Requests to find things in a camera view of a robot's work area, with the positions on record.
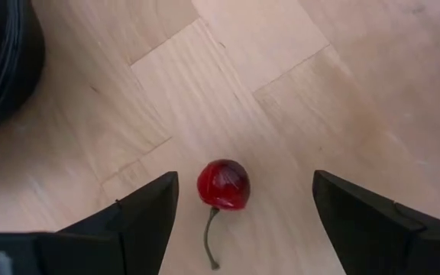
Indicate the black plastic tupperware container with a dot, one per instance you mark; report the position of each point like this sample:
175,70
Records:
2,57

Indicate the red cherry with stem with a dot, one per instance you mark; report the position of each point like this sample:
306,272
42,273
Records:
224,185

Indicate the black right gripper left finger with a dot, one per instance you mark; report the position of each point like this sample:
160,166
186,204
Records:
136,229

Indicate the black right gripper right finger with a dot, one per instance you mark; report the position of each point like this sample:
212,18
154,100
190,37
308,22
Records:
376,237

